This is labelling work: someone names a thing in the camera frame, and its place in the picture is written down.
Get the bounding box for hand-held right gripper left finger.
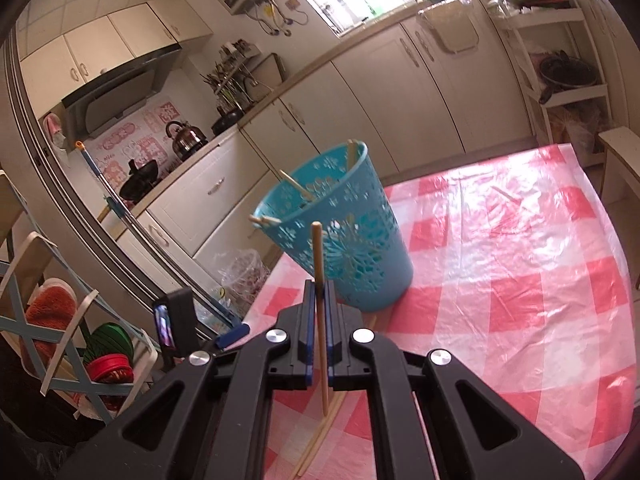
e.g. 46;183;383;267
56;280;321;480

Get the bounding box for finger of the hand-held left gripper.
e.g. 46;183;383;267
212;325;251;352

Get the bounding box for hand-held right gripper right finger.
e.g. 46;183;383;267
325;279;586;480

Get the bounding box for blue perforated plastic basket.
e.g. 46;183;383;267
250;141;415;311

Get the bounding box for clear plastic bag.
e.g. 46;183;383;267
215;250;271;306

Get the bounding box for green red striped cloth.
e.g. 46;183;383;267
82;322;136;386

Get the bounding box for white stove base cabinet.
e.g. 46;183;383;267
112;130;281;281

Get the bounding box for orange towel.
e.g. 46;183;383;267
22;282;78;361

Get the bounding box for black wok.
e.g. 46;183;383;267
119;159;163;200

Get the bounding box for white blue folding rack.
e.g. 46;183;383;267
0;170;161;421

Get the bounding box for red white checked tablecloth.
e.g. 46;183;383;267
242;142;632;480

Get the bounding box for metal kettle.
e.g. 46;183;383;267
164;120;208;161

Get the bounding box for pink patterned backsplash sheet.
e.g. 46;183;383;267
85;97;201;196

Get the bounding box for dark cloth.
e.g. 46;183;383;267
0;345;121;480

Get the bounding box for black frying pan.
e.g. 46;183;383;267
210;107;246;136

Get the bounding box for pink hanging towel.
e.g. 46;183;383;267
42;112;68;148

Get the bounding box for white sink base cabinet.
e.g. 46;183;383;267
240;0;536;176

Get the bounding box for black range hood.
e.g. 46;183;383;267
60;44;183;136

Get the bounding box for utensil drying rack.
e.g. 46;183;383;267
200;40;261;111

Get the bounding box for dark cutting board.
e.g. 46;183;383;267
250;52;286;101

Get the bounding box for white hanging plastic bag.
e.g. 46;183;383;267
415;0;481;56

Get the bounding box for white shelf rack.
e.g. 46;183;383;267
492;0;613;166

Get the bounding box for white wooden stool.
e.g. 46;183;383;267
597;127;640;206

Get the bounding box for blue handled mop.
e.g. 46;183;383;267
75;140;243;326

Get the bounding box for metal sliding door frame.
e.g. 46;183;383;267
0;25;246;331

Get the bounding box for white wall cabinets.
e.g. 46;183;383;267
17;2;213;86

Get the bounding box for black pan with handle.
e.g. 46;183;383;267
537;52;598;106

